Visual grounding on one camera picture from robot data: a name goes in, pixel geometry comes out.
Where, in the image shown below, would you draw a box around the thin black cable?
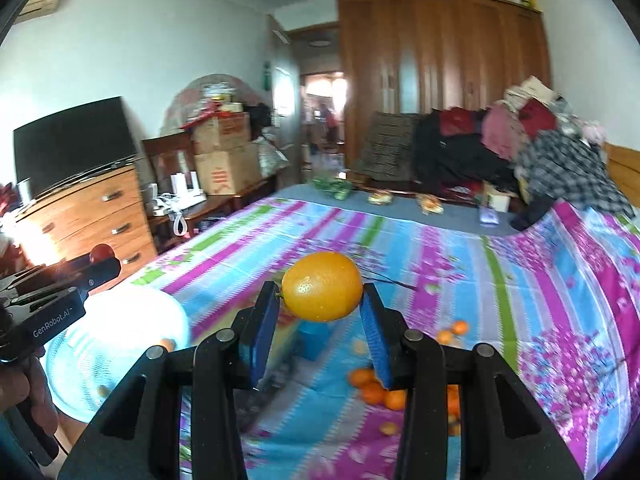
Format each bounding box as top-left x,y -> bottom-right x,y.
360,272 -> 417,291

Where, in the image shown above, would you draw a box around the blue white plaid shirt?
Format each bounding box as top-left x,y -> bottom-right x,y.
517,130 -> 636,218

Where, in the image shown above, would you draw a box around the smooth yellow orange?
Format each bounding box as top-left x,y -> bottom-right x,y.
281,252 -> 364,323

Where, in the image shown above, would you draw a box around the white door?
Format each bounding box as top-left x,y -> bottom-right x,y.
270,15 -> 303,186

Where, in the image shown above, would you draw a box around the mesh food cover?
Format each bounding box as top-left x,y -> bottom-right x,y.
162,74 -> 263,136

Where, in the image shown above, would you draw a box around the person's left hand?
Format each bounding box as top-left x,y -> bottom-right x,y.
0,355 -> 58,433

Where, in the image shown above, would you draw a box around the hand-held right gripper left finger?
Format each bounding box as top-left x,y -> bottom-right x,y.
57,281 -> 281,480

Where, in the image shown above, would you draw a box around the light blue plastic basket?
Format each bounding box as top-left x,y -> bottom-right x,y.
44,285 -> 191,423

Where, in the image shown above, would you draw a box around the red printed cardboard box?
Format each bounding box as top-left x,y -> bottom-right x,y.
192,112 -> 252,156

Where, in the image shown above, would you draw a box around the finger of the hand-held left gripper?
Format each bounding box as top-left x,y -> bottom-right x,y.
55,256 -> 122,295

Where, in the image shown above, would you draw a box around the black bag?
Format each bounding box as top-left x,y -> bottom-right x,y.
250,102 -> 273,141

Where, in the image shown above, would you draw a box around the wall air conditioner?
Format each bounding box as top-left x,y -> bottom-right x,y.
15,0 -> 66,25

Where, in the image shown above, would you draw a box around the dark wooden chair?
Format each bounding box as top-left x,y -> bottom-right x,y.
142,134 -> 201,201

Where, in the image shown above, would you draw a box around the green snack package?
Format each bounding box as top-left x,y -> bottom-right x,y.
311,175 -> 355,202

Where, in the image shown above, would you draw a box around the blue cardboard box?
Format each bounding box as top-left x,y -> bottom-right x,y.
297,320 -> 343,361

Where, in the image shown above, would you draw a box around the dark wooden desk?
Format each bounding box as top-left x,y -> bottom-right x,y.
150,180 -> 273,256

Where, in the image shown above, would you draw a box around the white open box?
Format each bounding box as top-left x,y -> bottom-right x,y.
482,192 -> 512,213

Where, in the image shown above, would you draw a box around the pile of oranges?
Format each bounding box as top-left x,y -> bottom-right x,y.
347,320 -> 471,438

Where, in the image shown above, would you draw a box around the brown plaid cloth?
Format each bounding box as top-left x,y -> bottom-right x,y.
357,112 -> 423,181

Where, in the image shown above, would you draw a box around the wooden dresser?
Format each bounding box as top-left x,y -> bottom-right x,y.
15,164 -> 160,281

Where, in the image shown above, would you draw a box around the red pink clothes pile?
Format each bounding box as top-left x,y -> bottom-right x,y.
482,77 -> 606,161

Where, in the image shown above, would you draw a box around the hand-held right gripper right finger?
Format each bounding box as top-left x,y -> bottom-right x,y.
361,284 -> 583,480

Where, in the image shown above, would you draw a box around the brown wooden wardrobe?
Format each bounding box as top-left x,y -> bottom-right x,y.
336,0 -> 553,181

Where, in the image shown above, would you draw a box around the wooden headboard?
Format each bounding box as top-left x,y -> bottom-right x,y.
602,142 -> 640,211

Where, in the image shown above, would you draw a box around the black television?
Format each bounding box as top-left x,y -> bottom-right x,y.
12,96 -> 140,198

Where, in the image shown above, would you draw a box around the dark clothing pile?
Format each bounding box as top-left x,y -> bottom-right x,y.
415,107 -> 521,196

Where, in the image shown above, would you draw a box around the white router device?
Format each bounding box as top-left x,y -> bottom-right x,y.
170,172 -> 207,207

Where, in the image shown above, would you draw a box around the floral striped bedsheet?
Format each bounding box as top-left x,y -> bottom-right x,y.
130,197 -> 640,480

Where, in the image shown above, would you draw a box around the stacked cardboard boxes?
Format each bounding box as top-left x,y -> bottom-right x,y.
194,144 -> 263,196

